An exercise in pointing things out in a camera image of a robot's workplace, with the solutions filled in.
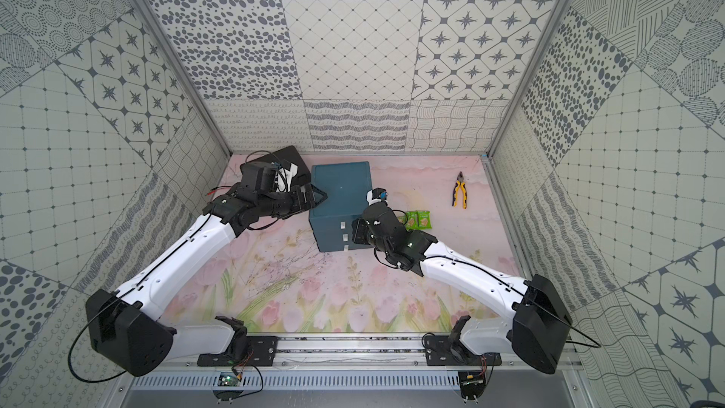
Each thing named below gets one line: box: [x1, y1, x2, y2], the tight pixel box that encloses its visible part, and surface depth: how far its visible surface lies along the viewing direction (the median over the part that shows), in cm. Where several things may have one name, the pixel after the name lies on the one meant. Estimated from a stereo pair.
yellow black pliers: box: [451, 170, 468, 209], surface depth 109 cm
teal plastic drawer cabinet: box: [308, 161, 373, 254], surface depth 84 cm
